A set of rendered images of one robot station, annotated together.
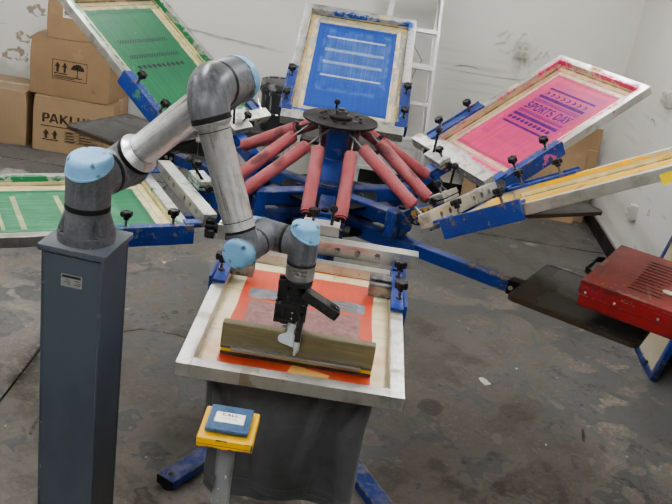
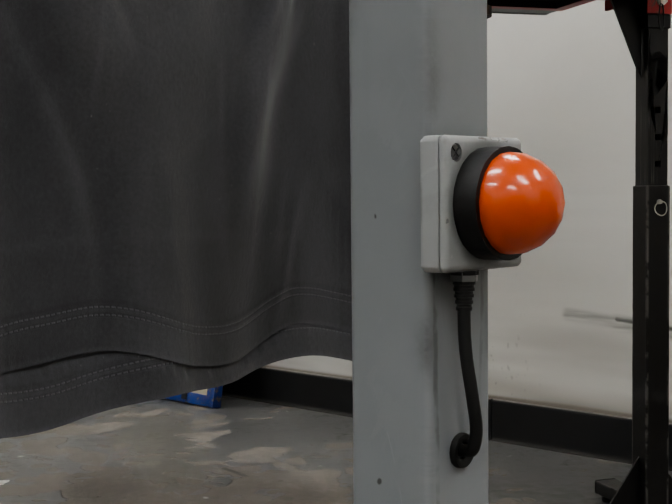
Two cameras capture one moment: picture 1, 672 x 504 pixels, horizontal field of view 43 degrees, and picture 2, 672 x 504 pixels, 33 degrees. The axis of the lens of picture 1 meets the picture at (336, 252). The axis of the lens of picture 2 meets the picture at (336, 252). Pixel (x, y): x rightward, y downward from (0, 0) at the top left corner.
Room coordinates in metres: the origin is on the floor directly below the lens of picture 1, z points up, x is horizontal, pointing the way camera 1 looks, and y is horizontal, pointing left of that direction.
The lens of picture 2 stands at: (1.40, 0.53, 0.65)
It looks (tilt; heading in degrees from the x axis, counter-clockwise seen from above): 3 degrees down; 313
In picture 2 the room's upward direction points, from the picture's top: 1 degrees counter-clockwise
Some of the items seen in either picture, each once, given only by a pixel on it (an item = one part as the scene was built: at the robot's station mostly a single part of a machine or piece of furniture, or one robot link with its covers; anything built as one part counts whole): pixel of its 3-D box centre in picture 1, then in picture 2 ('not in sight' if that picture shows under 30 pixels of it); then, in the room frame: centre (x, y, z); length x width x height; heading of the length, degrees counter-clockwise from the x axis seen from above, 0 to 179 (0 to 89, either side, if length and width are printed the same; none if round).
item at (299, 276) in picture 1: (300, 272); not in sight; (2.00, 0.08, 1.23); 0.08 x 0.08 x 0.05
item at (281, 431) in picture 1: (282, 440); (194, 64); (1.96, 0.06, 0.74); 0.45 x 0.03 x 0.43; 90
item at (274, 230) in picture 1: (265, 235); not in sight; (2.02, 0.18, 1.30); 0.11 x 0.11 x 0.08; 71
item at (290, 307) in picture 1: (293, 299); not in sight; (2.00, 0.09, 1.14); 0.09 x 0.08 x 0.12; 90
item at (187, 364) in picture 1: (303, 316); not in sight; (2.25, 0.06, 0.97); 0.79 x 0.58 x 0.04; 0
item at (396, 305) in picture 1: (397, 295); not in sight; (2.49, -0.21, 0.98); 0.30 x 0.05 x 0.07; 0
